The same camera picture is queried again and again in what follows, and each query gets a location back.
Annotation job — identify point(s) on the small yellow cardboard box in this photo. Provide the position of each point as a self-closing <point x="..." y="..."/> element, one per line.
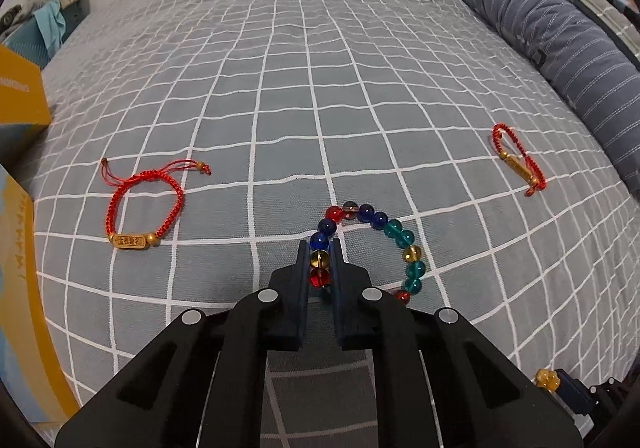
<point x="20" y="93"/>

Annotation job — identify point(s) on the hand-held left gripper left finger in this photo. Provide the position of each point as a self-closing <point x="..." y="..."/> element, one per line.
<point x="303" y="278"/>

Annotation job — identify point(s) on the dark bedside object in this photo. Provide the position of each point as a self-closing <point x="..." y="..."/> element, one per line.
<point x="77" y="13"/>

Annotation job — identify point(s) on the blue striped pillow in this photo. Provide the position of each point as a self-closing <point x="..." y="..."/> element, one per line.
<point x="550" y="28"/>

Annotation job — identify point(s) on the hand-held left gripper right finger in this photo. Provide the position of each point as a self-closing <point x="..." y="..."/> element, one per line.
<point x="338" y="278"/>

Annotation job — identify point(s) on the gold bead charm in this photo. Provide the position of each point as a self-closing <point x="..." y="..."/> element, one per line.
<point x="547" y="380"/>

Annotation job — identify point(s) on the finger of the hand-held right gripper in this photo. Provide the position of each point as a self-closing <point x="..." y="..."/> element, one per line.
<point x="575" y="395"/>

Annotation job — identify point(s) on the light blue ribbed box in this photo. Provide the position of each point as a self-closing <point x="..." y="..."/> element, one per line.
<point x="25" y="45"/>

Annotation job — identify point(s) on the large yellow cardboard box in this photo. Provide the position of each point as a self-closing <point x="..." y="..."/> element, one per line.
<point x="25" y="288"/>

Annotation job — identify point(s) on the teal cloth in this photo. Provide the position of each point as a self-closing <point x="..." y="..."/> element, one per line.
<point x="50" y="23"/>

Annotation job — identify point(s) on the grey grid bed sheet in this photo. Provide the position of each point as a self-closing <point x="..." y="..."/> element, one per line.
<point x="320" y="78"/>

